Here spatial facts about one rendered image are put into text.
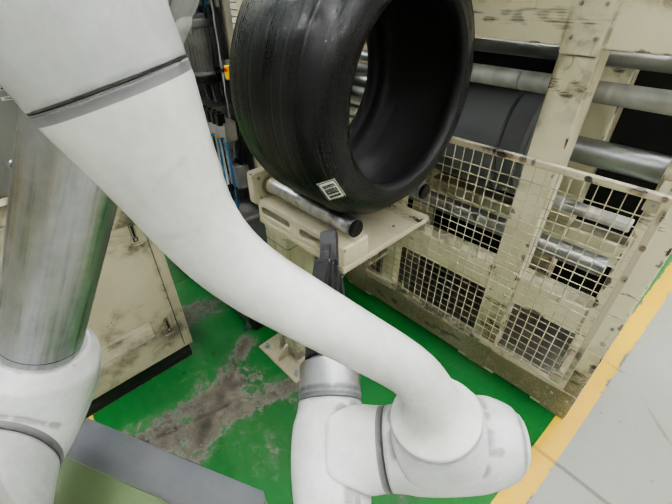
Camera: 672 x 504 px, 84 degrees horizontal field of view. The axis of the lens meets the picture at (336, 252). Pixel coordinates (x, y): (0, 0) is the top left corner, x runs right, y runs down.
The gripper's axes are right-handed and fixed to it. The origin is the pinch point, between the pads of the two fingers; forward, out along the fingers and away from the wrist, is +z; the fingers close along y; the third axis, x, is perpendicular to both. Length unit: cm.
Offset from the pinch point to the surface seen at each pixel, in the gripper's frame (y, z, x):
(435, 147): 19.6, 37.4, 21.8
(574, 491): 114, -38, 42
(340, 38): -21.4, 24.9, 10.7
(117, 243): 18, 33, -82
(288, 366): 95, 10, -57
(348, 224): 15.1, 16.0, -1.1
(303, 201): 15.1, 26.9, -13.1
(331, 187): 1.1, 15.4, 0.2
